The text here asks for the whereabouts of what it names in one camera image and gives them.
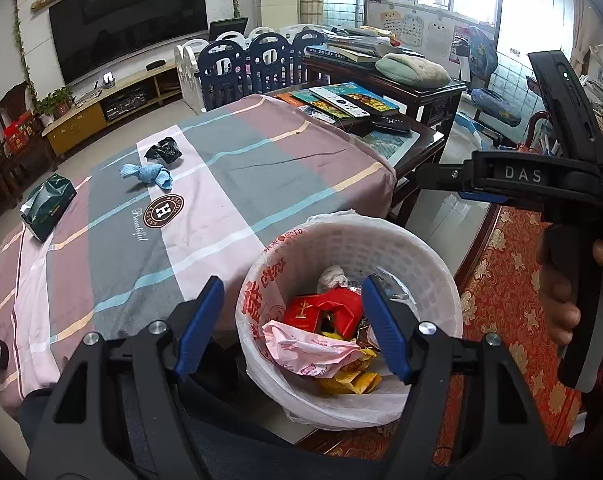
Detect dark green packet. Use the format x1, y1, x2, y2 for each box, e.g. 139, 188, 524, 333
20, 174, 78, 244

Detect navy and white playpen fence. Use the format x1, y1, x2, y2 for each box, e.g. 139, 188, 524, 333
174, 27, 332, 113

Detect white plastic mesh basket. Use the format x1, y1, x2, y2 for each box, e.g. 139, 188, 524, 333
236, 212, 465, 428

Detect gold foil wrapper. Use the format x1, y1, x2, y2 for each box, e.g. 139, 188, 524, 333
314, 347, 385, 396

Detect dark wooden side table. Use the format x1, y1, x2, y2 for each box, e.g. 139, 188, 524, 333
301, 55, 469, 161

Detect large black television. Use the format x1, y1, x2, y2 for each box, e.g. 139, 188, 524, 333
48, 0, 207, 86

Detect glass-topped wooden coffee table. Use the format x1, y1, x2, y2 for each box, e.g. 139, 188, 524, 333
272, 87, 447, 226

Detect blue child's chair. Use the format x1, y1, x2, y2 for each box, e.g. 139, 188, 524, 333
449, 25, 525, 146

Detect yellow wooden television cabinet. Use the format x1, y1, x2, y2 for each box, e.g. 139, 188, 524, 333
42, 60, 182, 158

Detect red foil wrapper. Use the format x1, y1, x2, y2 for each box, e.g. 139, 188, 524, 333
314, 287, 367, 341

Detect green potted plant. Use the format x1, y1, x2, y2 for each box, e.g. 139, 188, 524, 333
34, 86, 75, 118

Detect flat black box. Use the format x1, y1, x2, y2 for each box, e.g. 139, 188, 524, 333
369, 116, 412, 135

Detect person's right hand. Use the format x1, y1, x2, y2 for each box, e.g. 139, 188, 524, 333
537, 237, 603, 348

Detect small black monitor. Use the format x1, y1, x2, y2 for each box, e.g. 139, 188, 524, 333
209, 17, 250, 43

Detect black stereo receiver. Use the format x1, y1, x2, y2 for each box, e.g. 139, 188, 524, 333
104, 92, 150, 121

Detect green grey cushion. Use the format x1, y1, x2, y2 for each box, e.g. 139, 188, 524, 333
375, 53, 452, 88

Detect stack of books and magazines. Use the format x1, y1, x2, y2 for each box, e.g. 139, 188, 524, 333
292, 81, 399, 121

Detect white remote control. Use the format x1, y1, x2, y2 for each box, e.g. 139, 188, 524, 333
309, 86, 369, 118

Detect striped pink grey tablecloth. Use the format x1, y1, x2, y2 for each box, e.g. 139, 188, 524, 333
0, 92, 398, 406

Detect pink plastic bag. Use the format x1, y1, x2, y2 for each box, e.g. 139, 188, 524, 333
260, 320, 367, 378

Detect red gift box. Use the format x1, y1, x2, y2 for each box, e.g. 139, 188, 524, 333
4, 110, 37, 153

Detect crumpled white tissue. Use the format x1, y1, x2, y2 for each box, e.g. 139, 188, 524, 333
317, 265, 349, 293

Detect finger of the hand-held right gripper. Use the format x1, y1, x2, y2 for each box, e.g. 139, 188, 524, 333
458, 190, 505, 206
414, 159, 477, 192

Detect black crumpled wrapper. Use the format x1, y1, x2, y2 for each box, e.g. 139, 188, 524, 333
144, 136, 182, 165

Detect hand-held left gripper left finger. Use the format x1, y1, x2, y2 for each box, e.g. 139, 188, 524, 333
26, 275, 227, 480

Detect light blue knotted cloth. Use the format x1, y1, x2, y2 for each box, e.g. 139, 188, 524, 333
119, 161, 175, 189

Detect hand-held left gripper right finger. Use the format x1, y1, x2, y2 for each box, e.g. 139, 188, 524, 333
360, 275, 557, 480

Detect small red box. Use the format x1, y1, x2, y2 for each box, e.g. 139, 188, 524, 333
283, 296, 327, 333

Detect white red-printed plastic bag liner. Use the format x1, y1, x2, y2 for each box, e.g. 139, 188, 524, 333
236, 208, 465, 428

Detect children's wall chart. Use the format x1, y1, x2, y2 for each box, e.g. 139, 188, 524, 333
424, 17, 455, 58
380, 7, 422, 43

